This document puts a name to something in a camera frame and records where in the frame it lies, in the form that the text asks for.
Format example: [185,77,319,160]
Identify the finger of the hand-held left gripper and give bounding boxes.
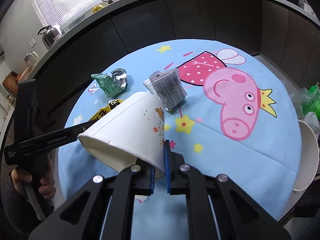
[71,120,101,142]

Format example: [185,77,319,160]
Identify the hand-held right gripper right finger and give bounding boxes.
[164,139,292,240]

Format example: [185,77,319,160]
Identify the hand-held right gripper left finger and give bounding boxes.
[29,164,156,240]

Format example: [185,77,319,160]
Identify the white printed paper cup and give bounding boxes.
[77,91,167,180]

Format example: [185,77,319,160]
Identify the white paper bucket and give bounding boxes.
[292,120,320,192]

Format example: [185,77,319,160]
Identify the person's left hand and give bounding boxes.
[9,158,57,200]

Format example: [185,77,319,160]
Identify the yellow snack packet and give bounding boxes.
[89,98,124,122]

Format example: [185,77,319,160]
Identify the green snack packet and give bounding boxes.
[91,73,118,98]

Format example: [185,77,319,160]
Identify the cartoon pig printed tablecloth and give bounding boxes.
[57,39,302,240]

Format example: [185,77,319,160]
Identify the glass jar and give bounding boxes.
[24,51,40,67]

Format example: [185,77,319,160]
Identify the silver foil wrapper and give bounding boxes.
[109,68,128,91]

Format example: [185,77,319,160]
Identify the white printed carton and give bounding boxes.
[143,68,187,112]

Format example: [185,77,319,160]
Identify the steel kettle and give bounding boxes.
[37,24,63,50]

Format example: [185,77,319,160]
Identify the window blinds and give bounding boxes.
[29,0,107,34]

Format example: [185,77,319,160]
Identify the dark kitchen base cabinets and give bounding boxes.
[31,0,320,120]

